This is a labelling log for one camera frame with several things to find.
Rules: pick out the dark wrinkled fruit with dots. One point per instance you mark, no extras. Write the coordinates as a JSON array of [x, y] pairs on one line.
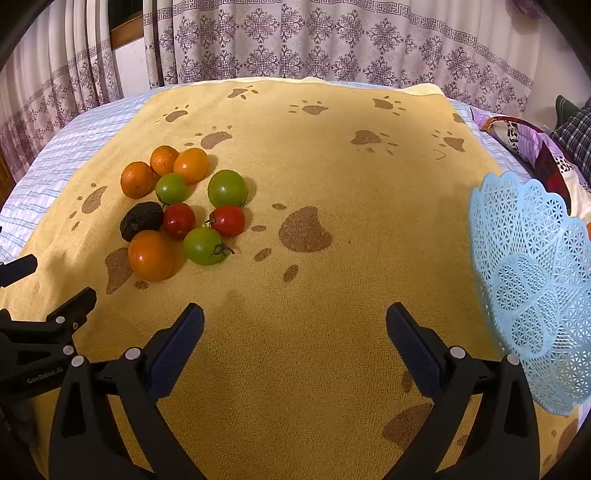
[[141, 221]]

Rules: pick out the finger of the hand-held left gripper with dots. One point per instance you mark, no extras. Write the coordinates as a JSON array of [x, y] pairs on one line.
[[18, 271], [69, 309]]

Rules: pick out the colourful patterned quilt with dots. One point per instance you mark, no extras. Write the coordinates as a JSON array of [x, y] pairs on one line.
[[531, 143]]

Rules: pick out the large orange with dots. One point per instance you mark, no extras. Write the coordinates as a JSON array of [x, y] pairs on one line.
[[151, 255]]

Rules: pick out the wooden window frame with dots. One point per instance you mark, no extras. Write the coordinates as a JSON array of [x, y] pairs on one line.
[[127, 34]]

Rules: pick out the light blue mesh bag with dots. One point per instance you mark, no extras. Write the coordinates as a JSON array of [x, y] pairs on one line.
[[531, 286]]

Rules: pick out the large green tomato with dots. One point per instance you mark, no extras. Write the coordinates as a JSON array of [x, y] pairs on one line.
[[227, 188]]

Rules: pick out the green tomato with stem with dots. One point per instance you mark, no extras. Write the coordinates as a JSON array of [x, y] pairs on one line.
[[203, 245]]

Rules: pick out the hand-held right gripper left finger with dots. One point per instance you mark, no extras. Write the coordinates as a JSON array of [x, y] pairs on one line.
[[180, 341]]

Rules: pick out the dark green cloth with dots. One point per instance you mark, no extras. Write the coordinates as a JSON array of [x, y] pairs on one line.
[[565, 108]]

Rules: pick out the purple patterned curtain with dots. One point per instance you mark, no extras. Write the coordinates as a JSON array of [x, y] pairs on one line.
[[323, 41]]

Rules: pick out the green lime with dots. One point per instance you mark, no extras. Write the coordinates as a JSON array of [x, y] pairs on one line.
[[171, 188]]

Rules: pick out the red tomato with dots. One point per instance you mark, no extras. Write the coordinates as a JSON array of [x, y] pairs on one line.
[[227, 220], [179, 220]]

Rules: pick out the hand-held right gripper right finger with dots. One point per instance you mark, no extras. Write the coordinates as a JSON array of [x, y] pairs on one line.
[[411, 341]]

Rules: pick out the yellow paw print blanket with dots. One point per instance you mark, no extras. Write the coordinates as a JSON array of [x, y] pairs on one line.
[[323, 184]]

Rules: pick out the dark plaid cloth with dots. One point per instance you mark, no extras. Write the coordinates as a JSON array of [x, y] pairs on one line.
[[575, 134]]

